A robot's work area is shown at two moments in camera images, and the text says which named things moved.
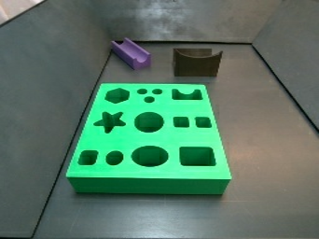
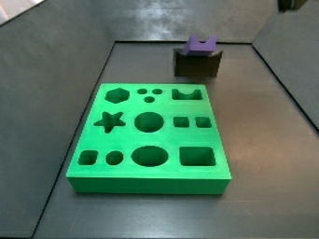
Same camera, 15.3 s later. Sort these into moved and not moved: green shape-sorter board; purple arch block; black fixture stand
Moved: purple arch block
Not moved: black fixture stand; green shape-sorter board
